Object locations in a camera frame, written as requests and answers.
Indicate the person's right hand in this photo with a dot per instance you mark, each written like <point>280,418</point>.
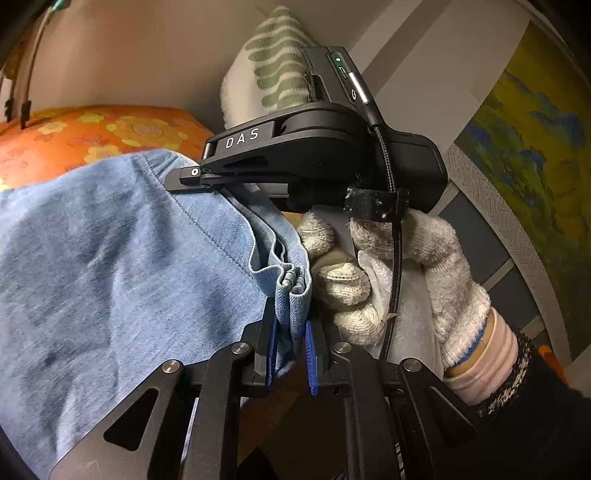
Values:
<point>429,258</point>

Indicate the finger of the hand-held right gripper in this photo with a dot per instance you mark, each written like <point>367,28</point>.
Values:
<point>194,177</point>

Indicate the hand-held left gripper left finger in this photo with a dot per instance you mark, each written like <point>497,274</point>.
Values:
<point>272,337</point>

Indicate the colourful landscape painting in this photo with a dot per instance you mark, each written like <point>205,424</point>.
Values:
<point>531,152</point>

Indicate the blue denim pants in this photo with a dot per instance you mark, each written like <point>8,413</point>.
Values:
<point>115,277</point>

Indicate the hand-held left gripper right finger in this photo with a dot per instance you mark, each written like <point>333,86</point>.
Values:
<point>312,364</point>

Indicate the pale light stand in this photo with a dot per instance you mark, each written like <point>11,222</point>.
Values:
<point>24,108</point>

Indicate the person's right forearm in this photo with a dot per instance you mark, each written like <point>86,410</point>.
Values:
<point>517,392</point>

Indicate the orange floral blanket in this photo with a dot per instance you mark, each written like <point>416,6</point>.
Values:
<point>92,134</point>

